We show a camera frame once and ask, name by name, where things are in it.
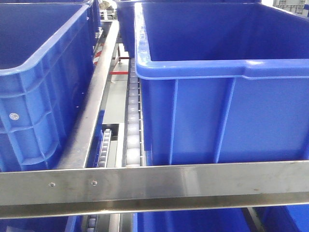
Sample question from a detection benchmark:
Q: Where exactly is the steel front shelf rail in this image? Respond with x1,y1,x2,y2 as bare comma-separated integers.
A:
0,160,309,218

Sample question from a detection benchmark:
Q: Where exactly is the steel divider rail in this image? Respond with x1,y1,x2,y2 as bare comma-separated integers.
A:
57,21,119,169

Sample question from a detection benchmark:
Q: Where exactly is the large blue crate left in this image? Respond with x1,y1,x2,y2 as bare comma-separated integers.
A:
0,3,94,172

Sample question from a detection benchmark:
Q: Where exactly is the large blue crate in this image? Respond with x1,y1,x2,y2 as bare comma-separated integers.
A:
0,3,94,172
134,2,309,165

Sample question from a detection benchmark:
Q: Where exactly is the white roller conveyor track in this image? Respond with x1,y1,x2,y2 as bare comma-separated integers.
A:
125,58,143,167

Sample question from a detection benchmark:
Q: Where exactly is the large blue crate right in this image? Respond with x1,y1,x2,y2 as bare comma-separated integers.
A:
134,2,309,165

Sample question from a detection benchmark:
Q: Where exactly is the blue crate below shelf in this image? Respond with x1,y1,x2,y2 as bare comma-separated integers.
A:
132,208,250,232

